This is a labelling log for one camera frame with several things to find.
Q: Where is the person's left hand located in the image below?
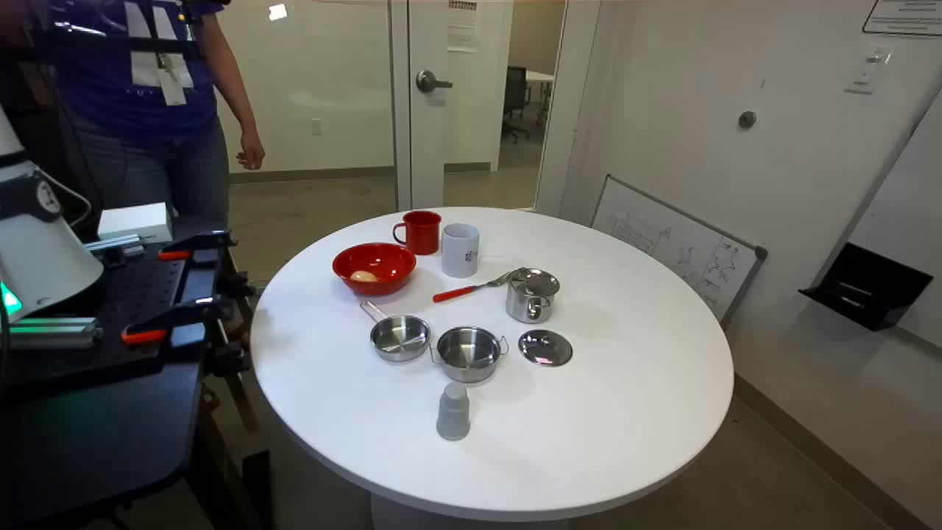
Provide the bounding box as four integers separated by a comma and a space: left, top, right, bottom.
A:
232, 123, 267, 173

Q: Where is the person's left forearm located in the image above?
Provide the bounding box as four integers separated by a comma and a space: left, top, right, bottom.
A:
201, 8, 260, 135

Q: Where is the red bowl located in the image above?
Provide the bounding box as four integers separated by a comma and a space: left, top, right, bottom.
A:
331, 242, 420, 301

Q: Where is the steel bowl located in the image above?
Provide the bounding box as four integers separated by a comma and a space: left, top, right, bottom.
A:
429, 323, 513, 385

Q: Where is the white box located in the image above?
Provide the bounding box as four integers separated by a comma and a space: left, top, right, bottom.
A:
95, 200, 177, 247

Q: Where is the person in purple shirt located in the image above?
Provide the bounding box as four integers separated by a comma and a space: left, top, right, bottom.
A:
0, 0, 238, 233

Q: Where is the white door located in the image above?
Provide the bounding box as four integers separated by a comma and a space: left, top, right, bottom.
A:
388, 0, 516, 213

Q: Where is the red mug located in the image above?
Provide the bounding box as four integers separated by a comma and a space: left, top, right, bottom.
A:
388, 210, 445, 260

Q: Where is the white mug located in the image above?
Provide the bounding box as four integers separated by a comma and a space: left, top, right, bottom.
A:
438, 222, 484, 280

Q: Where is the small steel pan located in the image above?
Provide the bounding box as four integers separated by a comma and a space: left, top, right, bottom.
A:
357, 298, 435, 366

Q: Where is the grey metal bar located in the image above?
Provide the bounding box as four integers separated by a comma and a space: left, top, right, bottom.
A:
7, 314, 102, 354

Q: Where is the black cart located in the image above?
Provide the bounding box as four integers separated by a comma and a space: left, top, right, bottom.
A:
0, 229, 263, 530

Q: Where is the grey plastic cup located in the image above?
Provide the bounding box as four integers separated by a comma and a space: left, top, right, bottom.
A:
434, 381, 475, 444

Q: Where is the steel lid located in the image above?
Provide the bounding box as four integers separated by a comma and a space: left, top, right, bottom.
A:
516, 328, 578, 372

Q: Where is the black clamp orange handle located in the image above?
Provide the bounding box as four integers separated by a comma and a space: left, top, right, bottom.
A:
96, 229, 238, 269
117, 291, 232, 351

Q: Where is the metal door handle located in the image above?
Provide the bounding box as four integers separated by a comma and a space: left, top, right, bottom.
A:
411, 68, 457, 98

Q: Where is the red-handled metal spoon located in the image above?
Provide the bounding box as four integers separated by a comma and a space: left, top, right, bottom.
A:
429, 264, 534, 307

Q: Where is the steel pot with handle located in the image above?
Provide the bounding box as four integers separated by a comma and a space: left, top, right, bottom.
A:
504, 264, 565, 328

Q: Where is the whiteboard leaning on wall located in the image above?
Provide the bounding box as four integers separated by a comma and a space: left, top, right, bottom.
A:
588, 173, 772, 323

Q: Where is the black wall tray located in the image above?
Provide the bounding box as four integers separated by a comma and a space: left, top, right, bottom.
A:
799, 238, 937, 332

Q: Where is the framed wall sign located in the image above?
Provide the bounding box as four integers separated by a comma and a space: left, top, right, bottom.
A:
860, 0, 942, 42

